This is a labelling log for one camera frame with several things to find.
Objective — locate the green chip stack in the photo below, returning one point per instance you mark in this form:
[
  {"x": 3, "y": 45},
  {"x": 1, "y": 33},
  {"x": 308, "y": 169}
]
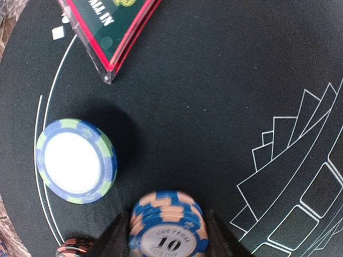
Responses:
[{"x": 76, "y": 160}]

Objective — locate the blue tan chip stack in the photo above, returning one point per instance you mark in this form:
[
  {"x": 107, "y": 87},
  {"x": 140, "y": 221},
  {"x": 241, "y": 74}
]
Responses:
[{"x": 167, "y": 223}]

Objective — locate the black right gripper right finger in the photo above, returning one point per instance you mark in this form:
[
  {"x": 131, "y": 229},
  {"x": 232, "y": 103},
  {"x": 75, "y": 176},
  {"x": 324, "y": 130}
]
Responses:
[{"x": 221, "y": 241}]

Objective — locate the brown chip stack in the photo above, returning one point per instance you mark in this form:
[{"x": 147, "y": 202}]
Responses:
[{"x": 74, "y": 247}]

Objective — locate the red triangular all-in marker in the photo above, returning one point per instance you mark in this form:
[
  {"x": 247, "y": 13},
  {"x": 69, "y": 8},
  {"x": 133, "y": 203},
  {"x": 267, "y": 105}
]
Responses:
[{"x": 108, "y": 29}]

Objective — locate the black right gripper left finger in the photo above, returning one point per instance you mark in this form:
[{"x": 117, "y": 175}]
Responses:
[{"x": 114, "y": 241}]

